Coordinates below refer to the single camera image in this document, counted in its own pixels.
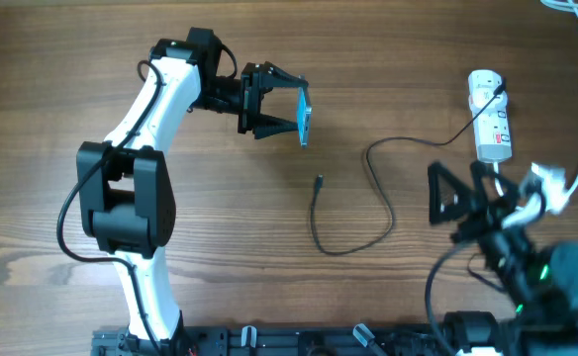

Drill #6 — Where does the white charger plug adapter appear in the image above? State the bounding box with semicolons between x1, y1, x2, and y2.
468;84;508;117

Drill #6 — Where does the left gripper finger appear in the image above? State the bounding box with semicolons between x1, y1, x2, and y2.
252;114;298;139
266;63;309;91

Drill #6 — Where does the white power strip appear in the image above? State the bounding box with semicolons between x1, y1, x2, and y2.
468;69;512;164

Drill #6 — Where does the teal Galaxy smartphone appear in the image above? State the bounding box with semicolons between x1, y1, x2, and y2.
296;88;312;148

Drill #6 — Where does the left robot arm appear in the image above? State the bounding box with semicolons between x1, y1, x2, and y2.
73;28;312;347

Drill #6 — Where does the black USB charging cable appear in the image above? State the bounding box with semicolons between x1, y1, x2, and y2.
310;77;508;257

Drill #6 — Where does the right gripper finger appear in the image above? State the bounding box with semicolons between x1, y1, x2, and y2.
428;161;473;224
470;161;519;203

